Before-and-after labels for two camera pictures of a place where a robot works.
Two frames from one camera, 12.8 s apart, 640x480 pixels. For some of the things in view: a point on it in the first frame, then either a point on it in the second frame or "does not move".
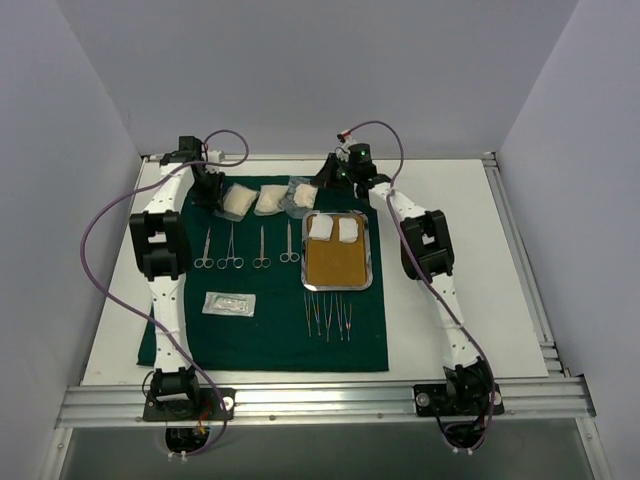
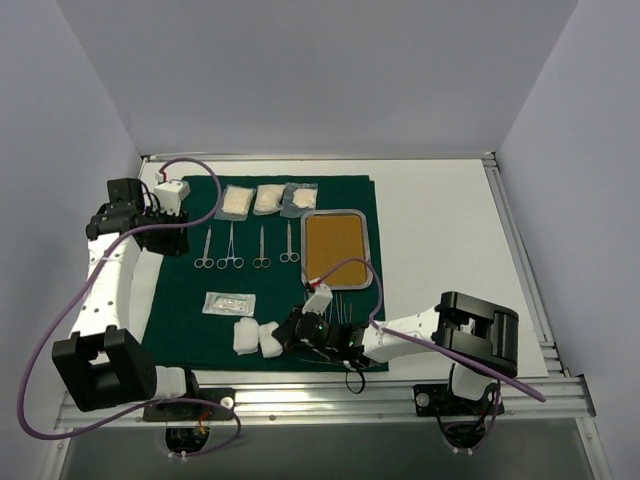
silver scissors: (262, 261) does not move
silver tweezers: (340, 316) does not move
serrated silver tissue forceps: (348, 325) does not move
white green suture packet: (229, 303) does not move
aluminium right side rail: (553, 362) does not move
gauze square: (348, 230) → (271, 346)
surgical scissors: (289, 256) does not move
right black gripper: (326, 175) → (288, 332)
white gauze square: (321, 227) → (246, 336)
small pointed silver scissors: (205, 261) does not move
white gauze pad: (270, 199) does not move
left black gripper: (206, 187) → (167, 235)
